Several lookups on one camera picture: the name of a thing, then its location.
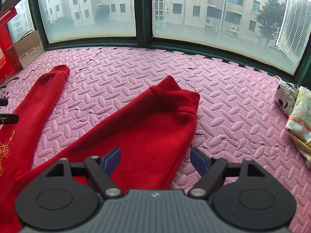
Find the beige apartment building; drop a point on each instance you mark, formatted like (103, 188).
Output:
(194, 0)

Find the yellow floral cloth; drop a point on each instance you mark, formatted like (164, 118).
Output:
(300, 116)

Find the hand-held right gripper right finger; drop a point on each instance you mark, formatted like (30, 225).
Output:
(198, 161)

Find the white louvred air conditioner unit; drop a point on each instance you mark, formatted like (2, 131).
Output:
(294, 24)

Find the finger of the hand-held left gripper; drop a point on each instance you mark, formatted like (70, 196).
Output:
(3, 102)
(9, 119)

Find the green window frame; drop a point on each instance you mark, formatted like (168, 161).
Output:
(143, 17)

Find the red sweater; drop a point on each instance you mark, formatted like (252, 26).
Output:
(145, 126)

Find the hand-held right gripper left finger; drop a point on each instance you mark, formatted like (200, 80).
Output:
(113, 159)

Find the green tree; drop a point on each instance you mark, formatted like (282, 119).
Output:
(271, 19)

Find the white spotted cloth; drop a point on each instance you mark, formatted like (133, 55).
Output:
(284, 97)

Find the red plastic stool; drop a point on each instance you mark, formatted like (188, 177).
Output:
(4, 41)

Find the pink foam puzzle mat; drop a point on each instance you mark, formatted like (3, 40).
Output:
(230, 106)

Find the cardboard box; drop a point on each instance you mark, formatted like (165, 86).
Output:
(24, 51)

